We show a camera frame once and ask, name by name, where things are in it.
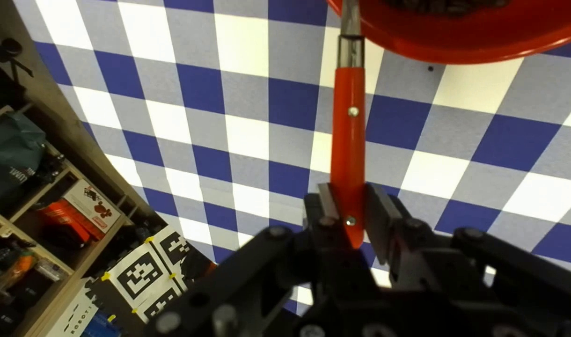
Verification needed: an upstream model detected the red tool case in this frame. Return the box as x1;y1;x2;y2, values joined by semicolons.
37;198;104;253

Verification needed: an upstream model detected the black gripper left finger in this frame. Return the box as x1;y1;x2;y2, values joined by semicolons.
170;183;348;337

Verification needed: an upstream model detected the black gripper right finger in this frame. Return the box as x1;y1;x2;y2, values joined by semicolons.
361;183;571;337

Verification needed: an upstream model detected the teal fabric bag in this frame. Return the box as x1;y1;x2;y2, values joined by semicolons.
0;110;48;202

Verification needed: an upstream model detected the red handled metal spoon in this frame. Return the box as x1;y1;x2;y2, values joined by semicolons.
329;0;368;251

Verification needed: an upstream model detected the wooden storage shelf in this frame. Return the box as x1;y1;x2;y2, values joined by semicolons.
0;101;149;337

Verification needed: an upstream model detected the black white fiducial tag board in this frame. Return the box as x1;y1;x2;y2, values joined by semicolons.
151;225;200;277
104;241;181;322

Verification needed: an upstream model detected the red bowl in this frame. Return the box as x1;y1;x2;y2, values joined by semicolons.
325;0;571;65

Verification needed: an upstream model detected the white box red print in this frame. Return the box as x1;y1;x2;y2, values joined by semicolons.
61;180;121;236

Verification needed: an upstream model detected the blue white checkered tablecloth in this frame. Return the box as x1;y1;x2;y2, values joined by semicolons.
11;0;571;314

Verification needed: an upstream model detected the brown coffee beans heap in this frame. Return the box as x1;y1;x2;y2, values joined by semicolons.
383;0;511;19

